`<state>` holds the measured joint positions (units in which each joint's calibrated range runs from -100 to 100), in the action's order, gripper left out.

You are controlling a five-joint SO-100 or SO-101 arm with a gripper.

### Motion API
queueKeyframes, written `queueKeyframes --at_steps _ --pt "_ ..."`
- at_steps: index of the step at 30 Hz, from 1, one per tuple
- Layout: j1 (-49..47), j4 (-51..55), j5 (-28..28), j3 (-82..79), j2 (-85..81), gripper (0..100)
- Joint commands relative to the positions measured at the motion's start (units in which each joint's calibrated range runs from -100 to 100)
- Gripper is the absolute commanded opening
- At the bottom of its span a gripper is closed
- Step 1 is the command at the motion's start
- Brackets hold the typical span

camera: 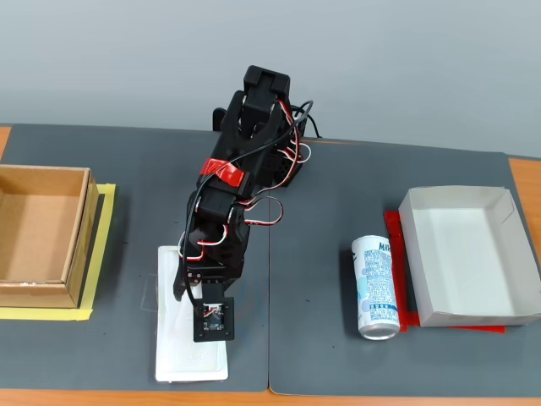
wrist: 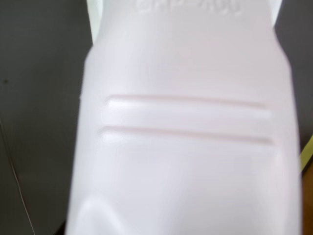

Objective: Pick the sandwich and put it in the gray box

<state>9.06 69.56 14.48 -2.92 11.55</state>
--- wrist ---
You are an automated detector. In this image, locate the yellow tape frame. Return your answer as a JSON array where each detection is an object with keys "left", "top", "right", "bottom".
[{"left": 298, "top": 136, "right": 313, "bottom": 177}]

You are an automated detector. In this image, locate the white sandwich package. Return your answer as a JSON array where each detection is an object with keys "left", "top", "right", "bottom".
[{"left": 65, "top": 0, "right": 303, "bottom": 235}]

